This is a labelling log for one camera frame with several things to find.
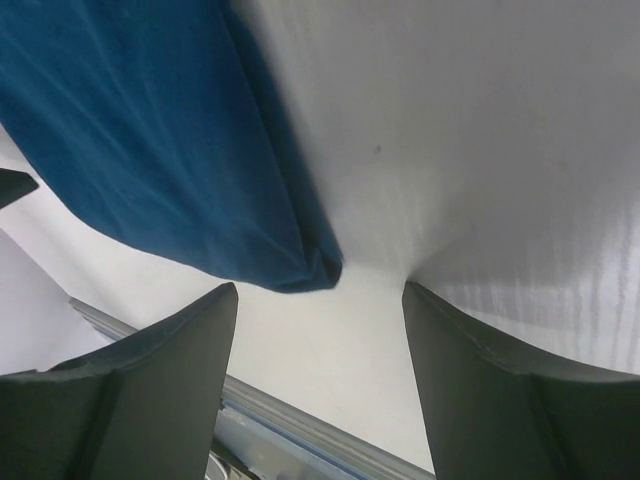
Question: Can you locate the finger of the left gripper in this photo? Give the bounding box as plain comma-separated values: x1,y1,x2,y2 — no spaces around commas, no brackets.
0,168,38,209

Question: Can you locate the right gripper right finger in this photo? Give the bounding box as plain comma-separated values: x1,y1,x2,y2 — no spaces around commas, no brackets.
402,282,639,479

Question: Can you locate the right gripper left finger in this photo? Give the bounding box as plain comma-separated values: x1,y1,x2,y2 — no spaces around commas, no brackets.
1,283,238,479

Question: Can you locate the navy blue t-shirt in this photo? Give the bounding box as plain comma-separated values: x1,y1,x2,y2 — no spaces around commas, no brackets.
1,1,342,293

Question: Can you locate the aluminium mounting rail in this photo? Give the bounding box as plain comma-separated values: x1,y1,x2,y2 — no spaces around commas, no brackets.
67,294,436,480

